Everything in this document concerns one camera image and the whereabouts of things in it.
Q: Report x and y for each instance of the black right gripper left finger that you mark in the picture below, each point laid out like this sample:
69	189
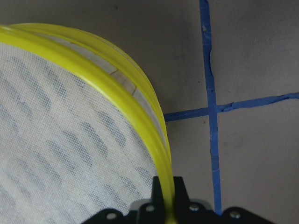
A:
156	195

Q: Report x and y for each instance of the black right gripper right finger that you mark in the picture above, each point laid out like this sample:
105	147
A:
181	200

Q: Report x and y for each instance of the yellow steamer layer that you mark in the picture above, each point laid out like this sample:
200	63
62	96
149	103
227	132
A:
81	128

